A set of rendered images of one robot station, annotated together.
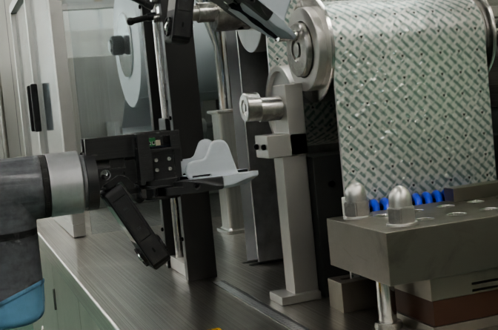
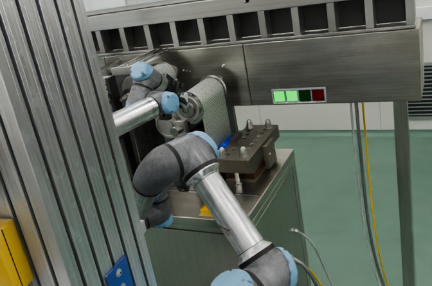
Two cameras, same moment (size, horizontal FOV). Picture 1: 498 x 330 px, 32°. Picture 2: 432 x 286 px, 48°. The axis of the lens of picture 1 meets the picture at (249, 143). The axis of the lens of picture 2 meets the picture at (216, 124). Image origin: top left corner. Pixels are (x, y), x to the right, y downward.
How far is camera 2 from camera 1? 1.38 m
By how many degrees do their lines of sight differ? 45
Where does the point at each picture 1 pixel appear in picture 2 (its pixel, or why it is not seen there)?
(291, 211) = not seen: hidden behind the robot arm
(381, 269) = (245, 169)
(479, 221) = (258, 149)
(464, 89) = (222, 108)
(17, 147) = not seen: outside the picture
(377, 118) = (211, 125)
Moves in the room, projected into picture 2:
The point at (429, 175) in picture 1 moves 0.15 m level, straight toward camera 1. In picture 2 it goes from (221, 136) to (241, 143)
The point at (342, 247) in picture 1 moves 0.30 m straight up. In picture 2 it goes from (224, 166) to (211, 99)
